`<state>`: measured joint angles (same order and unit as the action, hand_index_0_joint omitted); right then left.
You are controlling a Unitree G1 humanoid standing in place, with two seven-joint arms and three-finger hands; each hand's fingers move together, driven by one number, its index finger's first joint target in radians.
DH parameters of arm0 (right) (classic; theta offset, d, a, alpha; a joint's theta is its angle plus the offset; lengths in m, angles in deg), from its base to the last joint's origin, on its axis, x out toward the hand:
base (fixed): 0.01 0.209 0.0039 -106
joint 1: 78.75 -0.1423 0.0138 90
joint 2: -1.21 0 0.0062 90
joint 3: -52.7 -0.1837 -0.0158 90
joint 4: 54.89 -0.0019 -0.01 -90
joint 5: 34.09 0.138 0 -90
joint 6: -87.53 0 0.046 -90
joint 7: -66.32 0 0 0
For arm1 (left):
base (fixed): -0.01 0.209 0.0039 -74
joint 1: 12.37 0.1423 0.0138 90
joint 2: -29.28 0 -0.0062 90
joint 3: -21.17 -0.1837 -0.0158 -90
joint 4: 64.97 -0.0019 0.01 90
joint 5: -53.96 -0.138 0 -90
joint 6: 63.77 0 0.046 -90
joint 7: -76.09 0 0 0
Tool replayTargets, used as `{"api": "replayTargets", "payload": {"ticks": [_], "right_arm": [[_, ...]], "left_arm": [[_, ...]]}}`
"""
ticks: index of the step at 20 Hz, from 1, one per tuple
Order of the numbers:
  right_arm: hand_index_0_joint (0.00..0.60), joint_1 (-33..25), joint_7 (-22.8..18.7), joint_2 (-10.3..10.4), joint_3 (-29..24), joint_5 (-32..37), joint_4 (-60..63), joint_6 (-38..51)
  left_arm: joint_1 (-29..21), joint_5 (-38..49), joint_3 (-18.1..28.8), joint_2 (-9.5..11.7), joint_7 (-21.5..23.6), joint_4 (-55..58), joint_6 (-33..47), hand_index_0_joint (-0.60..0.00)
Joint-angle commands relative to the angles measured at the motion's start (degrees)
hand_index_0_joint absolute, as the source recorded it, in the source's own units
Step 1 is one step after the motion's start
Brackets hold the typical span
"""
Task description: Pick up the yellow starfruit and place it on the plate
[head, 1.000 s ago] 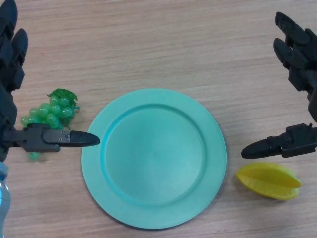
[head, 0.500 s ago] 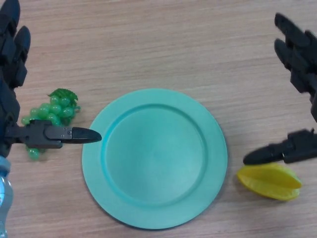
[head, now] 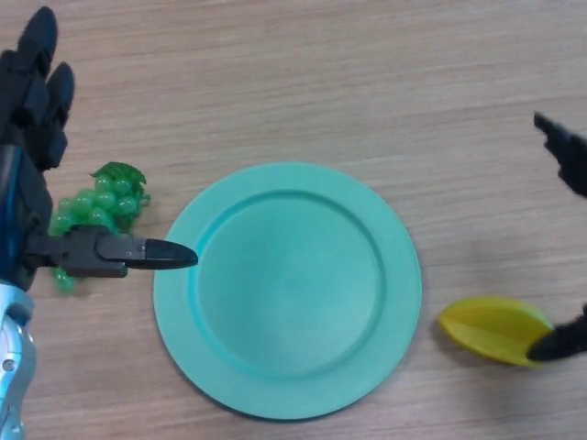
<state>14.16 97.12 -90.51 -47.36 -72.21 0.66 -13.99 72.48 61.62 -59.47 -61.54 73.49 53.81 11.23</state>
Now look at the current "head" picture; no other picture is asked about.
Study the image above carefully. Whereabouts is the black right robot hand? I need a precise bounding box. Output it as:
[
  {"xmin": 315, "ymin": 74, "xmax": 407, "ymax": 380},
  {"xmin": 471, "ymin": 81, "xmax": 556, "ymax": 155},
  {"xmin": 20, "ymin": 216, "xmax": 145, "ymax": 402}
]
[{"xmin": 526, "ymin": 111, "xmax": 587, "ymax": 363}]

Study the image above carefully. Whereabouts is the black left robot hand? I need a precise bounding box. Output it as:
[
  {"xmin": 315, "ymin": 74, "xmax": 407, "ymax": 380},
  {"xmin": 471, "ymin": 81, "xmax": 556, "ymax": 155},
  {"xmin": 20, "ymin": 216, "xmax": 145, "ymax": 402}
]
[{"xmin": 0, "ymin": 6, "xmax": 199, "ymax": 291}]

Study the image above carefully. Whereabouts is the yellow starfruit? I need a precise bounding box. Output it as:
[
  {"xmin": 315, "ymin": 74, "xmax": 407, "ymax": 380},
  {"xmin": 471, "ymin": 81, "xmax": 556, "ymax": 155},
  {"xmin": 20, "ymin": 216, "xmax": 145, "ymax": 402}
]
[{"xmin": 437, "ymin": 296, "xmax": 555, "ymax": 370}]

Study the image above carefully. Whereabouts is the green round plate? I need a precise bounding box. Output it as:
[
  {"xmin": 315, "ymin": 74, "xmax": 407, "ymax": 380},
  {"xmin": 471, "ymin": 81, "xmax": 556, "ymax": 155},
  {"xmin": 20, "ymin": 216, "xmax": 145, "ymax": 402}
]
[{"xmin": 151, "ymin": 160, "xmax": 423, "ymax": 411}]

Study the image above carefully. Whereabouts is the green grape bunch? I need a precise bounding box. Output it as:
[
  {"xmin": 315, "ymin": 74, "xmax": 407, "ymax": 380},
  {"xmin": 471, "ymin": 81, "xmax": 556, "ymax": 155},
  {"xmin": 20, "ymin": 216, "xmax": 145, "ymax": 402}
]
[{"xmin": 48, "ymin": 160, "xmax": 152, "ymax": 297}]

